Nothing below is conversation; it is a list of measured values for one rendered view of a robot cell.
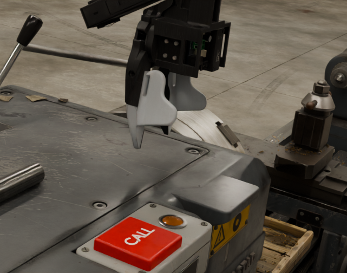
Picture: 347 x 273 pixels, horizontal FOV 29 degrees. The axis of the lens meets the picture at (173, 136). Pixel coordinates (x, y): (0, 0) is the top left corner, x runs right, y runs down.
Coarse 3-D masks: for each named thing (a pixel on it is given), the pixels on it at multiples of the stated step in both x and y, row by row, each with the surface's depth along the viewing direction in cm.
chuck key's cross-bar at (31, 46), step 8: (24, 48) 96; (32, 48) 96; (40, 48) 97; (48, 48) 98; (56, 48) 99; (64, 56) 100; (72, 56) 100; (80, 56) 101; (88, 56) 102; (96, 56) 102; (104, 56) 103; (112, 64) 104; (120, 64) 105
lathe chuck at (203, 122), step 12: (204, 108) 112; (180, 120) 105; (192, 120) 106; (204, 120) 108; (216, 120) 110; (204, 132) 105; (216, 132) 108; (216, 144) 105; (228, 144) 108; (240, 144) 111
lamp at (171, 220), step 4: (168, 216) 68; (172, 216) 68; (164, 220) 67; (168, 220) 67; (172, 220) 67; (176, 220) 67; (180, 220) 67; (168, 224) 66; (172, 224) 66; (176, 224) 67; (180, 224) 67
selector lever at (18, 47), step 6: (18, 48) 84; (12, 54) 84; (18, 54) 84; (6, 60) 84; (12, 60) 84; (6, 66) 84; (0, 72) 84; (6, 72) 84; (0, 78) 84; (0, 84) 84
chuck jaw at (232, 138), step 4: (216, 124) 111; (220, 128) 111; (224, 128) 111; (228, 128) 115; (224, 132) 111; (228, 132) 114; (232, 132) 115; (228, 136) 111; (232, 136) 114; (236, 136) 115; (228, 140) 110; (232, 140) 111; (236, 140) 114; (232, 144) 110
